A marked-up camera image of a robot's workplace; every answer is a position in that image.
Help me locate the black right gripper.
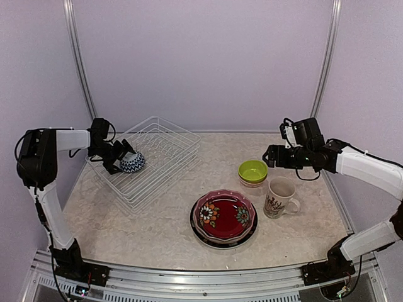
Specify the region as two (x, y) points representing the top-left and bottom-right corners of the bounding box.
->
(264, 143), (312, 169)

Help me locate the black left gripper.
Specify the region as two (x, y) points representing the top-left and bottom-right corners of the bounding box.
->
(89, 139), (135, 174)

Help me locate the blue white patterned cup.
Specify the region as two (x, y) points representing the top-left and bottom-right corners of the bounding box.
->
(119, 152), (145, 174)

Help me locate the lime green bowl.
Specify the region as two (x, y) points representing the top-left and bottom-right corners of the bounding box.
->
(238, 160), (268, 184)

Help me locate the red white patterned bowl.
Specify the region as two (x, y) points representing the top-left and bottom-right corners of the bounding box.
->
(239, 177), (266, 188)

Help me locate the seashell print mug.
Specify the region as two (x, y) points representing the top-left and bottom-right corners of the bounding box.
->
(263, 176), (301, 219)

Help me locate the black wavy line bowl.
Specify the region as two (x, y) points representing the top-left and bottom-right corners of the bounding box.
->
(195, 196), (251, 240)

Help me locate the pink dotted scalloped plate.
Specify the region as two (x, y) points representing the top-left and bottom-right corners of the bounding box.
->
(192, 189), (256, 243)

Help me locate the black rimmed striped plate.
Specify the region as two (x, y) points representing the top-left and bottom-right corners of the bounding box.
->
(190, 201), (259, 248)

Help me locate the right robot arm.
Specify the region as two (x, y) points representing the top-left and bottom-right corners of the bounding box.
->
(262, 118), (402, 279)

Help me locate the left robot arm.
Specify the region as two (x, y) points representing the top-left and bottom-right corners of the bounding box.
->
(14, 118), (145, 280)

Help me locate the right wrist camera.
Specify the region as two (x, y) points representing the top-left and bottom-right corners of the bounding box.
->
(280, 118), (297, 148)

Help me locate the white wire dish rack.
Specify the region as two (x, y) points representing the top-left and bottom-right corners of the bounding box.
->
(86, 116), (202, 215)

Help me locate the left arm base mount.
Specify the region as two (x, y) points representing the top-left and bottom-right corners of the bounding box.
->
(50, 239), (110, 287)

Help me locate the aluminium front rail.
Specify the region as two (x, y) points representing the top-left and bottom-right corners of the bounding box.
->
(20, 250), (389, 301)

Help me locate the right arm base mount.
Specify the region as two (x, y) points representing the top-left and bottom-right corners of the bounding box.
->
(300, 237), (356, 286)

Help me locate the left aluminium corner post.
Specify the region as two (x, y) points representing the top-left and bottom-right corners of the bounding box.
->
(63, 0), (98, 119)

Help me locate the aluminium corner post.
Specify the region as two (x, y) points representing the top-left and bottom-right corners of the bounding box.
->
(310, 0), (342, 118)
(63, 0), (98, 119)

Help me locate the right aluminium corner post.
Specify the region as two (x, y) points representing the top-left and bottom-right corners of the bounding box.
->
(310, 0), (342, 118)

